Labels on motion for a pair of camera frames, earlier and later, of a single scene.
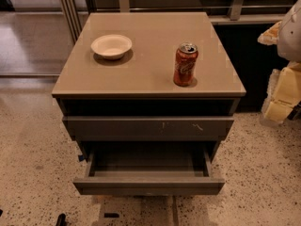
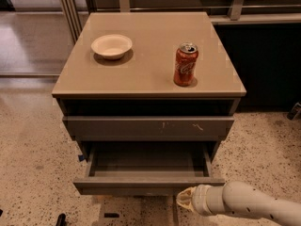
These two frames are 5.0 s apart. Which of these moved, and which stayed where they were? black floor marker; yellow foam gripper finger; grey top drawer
Moved: yellow foam gripper finger
Stayed: grey top drawer; black floor marker
